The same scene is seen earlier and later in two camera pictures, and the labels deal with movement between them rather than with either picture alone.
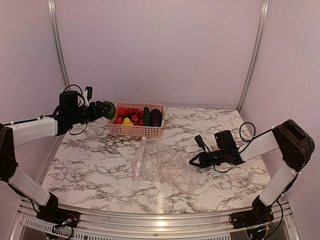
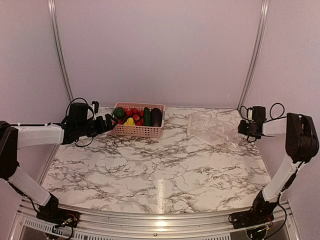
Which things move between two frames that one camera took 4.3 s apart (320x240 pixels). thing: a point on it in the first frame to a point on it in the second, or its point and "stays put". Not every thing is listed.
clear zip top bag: x=155 y=163 to x=219 y=126
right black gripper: x=203 y=161 to x=241 y=128
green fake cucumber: x=146 y=117 stays put
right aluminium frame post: x=263 y=14 stays put
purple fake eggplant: x=156 y=118 stays put
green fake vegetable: x=109 y=110 to x=119 y=112
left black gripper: x=100 y=112 to x=101 y=127
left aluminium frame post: x=52 y=7 stays put
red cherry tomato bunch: x=136 y=115 stays put
